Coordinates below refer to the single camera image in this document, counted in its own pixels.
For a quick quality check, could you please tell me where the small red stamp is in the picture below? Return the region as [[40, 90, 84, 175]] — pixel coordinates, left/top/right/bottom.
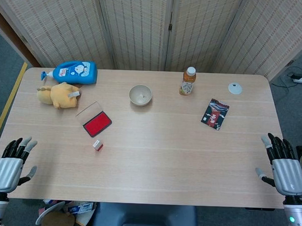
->
[[92, 139, 104, 153]]

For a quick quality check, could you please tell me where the blue detergent pump bottle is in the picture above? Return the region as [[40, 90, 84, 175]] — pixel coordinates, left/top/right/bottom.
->
[[40, 59, 98, 86]]

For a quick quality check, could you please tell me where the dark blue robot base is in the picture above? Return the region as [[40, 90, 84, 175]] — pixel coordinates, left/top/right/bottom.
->
[[91, 202, 199, 226]]

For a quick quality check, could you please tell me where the white round disc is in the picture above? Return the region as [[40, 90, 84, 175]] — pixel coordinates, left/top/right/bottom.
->
[[228, 81, 243, 95]]

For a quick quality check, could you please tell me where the bamboo folding screen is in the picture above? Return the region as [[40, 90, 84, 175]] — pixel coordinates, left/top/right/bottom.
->
[[0, 0, 302, 83]]

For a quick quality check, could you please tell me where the tea bottle with white cap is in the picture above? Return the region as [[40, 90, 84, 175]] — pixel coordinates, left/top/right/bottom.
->
[[179, 66, 197, 96]]

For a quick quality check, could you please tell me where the beige bowl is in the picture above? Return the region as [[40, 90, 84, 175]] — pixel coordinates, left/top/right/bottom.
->
[[128, 84, 152, 108]]

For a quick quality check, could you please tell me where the black floor cable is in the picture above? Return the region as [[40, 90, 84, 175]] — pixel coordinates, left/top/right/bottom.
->
[[270, 65, 302, 94]]

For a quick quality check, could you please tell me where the dark snack packet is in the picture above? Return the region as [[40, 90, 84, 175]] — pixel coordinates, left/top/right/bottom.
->
[[200, 98, 231, 132]]

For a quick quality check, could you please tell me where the white plate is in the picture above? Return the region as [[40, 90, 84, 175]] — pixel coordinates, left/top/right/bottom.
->
[[35, 200, 65, 226]]

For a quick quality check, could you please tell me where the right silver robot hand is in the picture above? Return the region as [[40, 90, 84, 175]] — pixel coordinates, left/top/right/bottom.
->
[[254, 132, 302, 198]]

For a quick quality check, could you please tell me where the cardboard box of clutter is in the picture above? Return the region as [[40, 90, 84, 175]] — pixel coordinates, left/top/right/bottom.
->
[[37, 199, 98, 226]]

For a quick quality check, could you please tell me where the yellow plush toy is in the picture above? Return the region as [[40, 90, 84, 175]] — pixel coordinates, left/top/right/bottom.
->
[[36, 81, 82, 111]]

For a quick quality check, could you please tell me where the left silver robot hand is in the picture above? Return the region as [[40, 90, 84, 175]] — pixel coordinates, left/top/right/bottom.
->
[[0, 135, 39, 195]]

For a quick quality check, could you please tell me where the red ink pad case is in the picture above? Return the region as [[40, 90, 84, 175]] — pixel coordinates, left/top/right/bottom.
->
[[75, 100, 113, 139]]

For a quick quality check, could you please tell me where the yellow floor tape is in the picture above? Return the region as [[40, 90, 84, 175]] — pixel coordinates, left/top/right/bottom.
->
[[0, 60, 28, 151]]

